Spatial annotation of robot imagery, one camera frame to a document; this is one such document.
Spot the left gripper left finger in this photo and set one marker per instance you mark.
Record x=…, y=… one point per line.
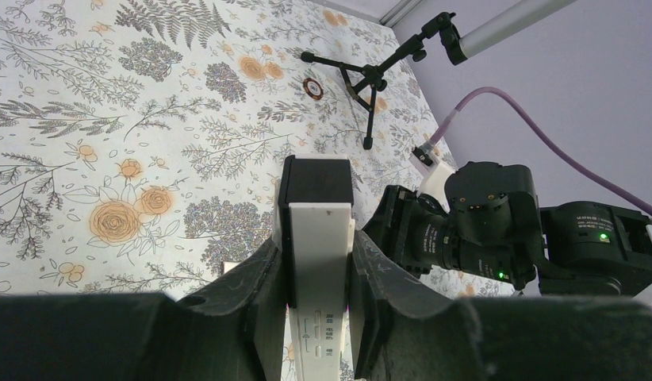
x=231, y=329

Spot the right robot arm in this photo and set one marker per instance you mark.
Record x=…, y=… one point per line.
x=484, y=219

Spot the floral tablecloth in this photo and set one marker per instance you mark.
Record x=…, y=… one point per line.
x=141, y=141

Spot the poker chip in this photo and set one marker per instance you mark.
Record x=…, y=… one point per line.
x=313, y=89

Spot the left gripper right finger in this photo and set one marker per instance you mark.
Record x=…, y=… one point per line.
x=403, y=330

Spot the white remote control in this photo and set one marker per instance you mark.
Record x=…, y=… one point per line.
x=314, y=231

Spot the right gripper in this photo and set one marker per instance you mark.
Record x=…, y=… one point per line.
x=413, y=236

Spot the black microphone tripod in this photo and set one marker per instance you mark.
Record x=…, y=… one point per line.
x=363, y=83

